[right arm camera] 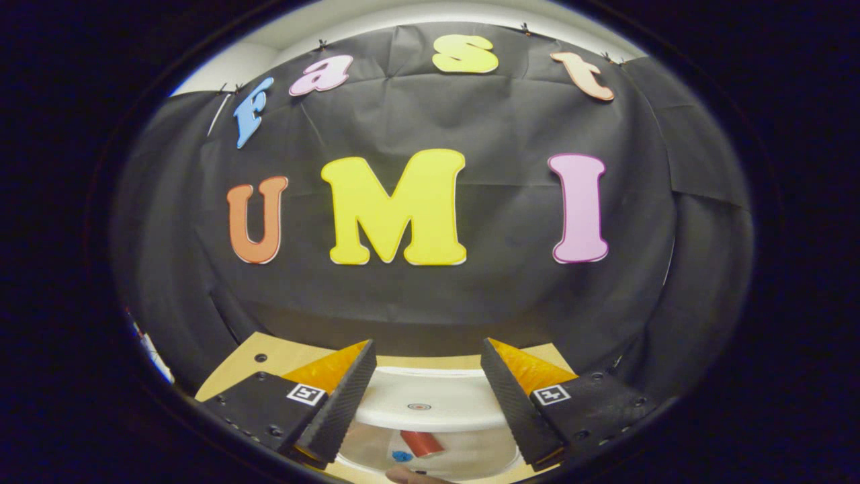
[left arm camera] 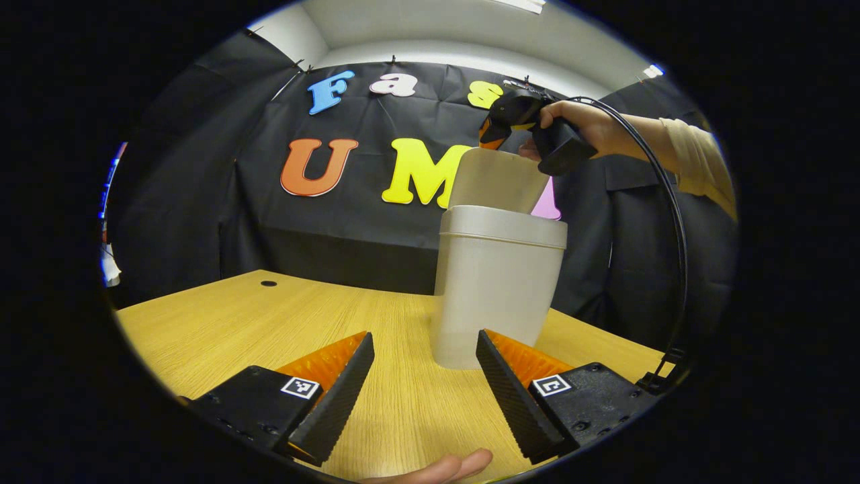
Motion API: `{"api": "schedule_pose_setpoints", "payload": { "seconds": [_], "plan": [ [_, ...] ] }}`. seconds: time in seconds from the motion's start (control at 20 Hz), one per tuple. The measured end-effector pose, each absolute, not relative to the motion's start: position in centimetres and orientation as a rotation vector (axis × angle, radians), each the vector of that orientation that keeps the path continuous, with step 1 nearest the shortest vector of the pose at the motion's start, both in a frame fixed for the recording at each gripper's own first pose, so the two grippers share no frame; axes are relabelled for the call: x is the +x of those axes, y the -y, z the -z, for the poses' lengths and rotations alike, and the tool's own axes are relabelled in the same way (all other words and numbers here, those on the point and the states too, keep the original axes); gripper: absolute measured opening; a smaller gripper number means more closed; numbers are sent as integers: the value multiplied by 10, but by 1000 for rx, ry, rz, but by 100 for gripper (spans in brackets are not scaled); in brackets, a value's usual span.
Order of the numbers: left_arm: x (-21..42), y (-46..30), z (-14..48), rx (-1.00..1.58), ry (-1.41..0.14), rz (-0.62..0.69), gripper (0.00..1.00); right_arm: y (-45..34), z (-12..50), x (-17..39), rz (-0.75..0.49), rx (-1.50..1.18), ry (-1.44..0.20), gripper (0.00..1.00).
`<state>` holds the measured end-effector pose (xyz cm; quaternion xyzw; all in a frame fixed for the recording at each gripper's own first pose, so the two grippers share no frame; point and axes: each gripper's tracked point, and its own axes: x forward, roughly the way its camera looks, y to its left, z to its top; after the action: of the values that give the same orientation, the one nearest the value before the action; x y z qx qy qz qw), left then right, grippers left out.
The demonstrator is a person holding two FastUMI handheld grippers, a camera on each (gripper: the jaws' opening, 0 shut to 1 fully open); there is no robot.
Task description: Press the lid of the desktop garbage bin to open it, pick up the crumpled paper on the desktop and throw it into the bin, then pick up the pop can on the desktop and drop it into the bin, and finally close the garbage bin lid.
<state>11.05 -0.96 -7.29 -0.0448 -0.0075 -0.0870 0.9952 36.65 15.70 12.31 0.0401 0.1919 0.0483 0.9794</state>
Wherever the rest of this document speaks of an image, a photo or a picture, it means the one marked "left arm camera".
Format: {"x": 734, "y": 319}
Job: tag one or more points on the wooden desktop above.
{"x": 269, "y": 323}

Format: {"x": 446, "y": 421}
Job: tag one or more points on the white desktop garbage bin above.
{"x": 497, "y": 289}

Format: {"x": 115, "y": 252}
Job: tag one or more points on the black backdrop cloth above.
{"x": 201, "y": 168}

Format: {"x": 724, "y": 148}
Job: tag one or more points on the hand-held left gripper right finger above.
{"x": 507, "y": 396}

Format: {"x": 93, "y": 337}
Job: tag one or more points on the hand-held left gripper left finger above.
{"x": 339, "y": 396}

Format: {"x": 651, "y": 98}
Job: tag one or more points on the ceiling light panel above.
{"x": 652, "y": 70}
{"x": 521, "y": 5}

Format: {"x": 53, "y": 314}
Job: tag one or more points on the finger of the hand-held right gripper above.
{"x": 490, "y": 134}

